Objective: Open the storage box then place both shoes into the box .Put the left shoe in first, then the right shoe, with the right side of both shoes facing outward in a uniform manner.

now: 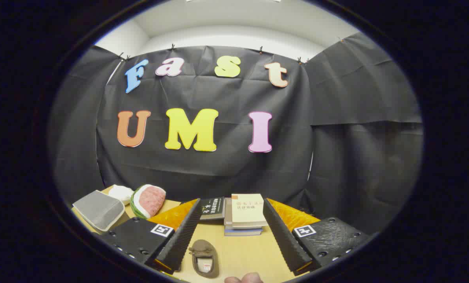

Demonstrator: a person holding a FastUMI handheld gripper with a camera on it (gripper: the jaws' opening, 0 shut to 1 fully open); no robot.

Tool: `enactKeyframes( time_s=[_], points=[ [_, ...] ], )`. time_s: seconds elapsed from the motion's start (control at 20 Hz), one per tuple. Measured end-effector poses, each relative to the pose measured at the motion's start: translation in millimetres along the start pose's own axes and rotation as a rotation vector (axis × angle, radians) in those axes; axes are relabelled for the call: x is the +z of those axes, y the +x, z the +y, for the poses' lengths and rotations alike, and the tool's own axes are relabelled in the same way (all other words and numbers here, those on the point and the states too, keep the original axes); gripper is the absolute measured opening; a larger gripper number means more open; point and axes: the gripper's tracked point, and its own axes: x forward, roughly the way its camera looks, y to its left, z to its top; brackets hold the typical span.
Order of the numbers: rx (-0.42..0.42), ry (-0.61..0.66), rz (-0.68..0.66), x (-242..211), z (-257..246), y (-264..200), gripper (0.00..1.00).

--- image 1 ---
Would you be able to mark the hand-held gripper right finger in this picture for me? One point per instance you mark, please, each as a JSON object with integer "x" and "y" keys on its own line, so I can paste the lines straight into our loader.
{"x": 283, "y": 239}

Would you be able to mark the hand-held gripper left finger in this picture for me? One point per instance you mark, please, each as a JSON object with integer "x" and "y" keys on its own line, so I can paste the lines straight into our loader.
{"x": 181, "y": 239}

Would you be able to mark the brown fuzzy slipper shoe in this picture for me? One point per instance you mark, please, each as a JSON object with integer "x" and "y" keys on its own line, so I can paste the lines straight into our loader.
{"x": 205, "y": 257}

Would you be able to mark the white fabric storage box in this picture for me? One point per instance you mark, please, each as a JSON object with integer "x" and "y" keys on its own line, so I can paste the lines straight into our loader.
{"x": 98, "y": 210}

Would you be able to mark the blue cover book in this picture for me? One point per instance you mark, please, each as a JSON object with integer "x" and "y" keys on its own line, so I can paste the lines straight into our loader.
{"x": 242, "y": 232}

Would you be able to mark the black cover book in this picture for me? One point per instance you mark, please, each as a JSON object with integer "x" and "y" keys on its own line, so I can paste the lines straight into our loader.
{"x": 212, "y": 208}

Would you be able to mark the beige cover book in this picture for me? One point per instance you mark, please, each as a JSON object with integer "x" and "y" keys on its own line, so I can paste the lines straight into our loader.
{"x": 248, "y": 210}

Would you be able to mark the watermelon slice plush toy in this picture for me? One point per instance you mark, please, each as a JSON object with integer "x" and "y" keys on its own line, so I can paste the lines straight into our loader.
{"x": 149, "y": 201}

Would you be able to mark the grey cover book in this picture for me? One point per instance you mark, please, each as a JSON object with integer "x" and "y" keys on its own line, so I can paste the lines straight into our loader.
{"x": 228, "y": 212}

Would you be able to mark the black backdrop cloth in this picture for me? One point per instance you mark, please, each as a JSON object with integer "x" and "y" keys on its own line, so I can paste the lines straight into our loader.
{"x": 203, "y": 173}

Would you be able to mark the white plush toy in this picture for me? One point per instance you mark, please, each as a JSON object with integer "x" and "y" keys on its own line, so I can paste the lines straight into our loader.
{"x": 121, "y": 192}

